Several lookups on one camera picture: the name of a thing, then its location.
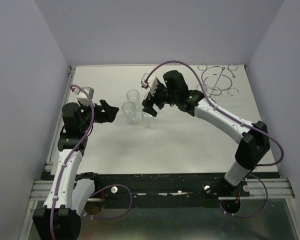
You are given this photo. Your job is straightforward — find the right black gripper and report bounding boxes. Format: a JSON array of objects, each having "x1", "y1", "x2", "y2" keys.
[{"x1": 141, "y1": 81, "x2": 178, "y2": 118}]

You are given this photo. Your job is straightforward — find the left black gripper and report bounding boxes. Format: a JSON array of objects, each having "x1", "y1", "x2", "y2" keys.
[{"x1": 79, "y1": 99, "x2": 119, "y2": 132}]

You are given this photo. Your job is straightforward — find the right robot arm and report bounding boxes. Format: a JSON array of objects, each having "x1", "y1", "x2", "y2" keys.
[{"x1": 141, "y1": 70, "x2": 270, "y2": 196}]

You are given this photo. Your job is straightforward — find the chrome wine glass rack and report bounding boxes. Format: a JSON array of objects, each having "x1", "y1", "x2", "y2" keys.
[{"x1": 197, "y1": 63, "x2": 240, "y2": 97}]

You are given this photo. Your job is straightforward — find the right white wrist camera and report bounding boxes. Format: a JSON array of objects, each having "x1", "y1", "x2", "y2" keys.
[{"x1": 141, "y1": 73, "x2": 160, "y2": 96}]

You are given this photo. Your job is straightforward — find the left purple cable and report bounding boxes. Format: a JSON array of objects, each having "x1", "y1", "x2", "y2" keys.
[{"x1": 49, "y1": 84, "x2": 134, "y2": 240}]

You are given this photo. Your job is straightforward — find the aluminium frame profile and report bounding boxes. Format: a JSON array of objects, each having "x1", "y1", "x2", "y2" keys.
[{"x1": 27, "y1": 65, "x2": 106, "y2": 240}]

